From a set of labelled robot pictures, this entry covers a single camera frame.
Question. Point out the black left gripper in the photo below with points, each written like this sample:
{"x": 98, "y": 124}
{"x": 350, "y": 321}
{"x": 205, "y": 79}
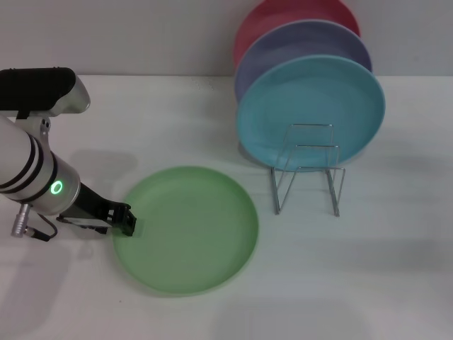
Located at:
{"x": 88, "y": 205}

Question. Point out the light blue plate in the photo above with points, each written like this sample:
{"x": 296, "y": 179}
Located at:
{"x": 311, "y": 95}

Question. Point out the left wrist camera housing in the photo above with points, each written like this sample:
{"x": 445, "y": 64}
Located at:
{"x": 35, "y": 88}

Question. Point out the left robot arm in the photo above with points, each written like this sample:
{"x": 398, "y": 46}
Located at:
{"x": 28, "y": 159}

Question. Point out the purple plate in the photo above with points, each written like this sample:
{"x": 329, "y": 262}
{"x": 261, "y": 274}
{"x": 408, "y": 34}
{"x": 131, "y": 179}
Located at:
{"x": 304, "y": 39}

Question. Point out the green plate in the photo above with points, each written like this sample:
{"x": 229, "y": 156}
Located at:
{"x": 191, "y": 233}

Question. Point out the red plate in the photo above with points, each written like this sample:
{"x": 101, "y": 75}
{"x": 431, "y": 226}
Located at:
{"x": 283, "y": 14}

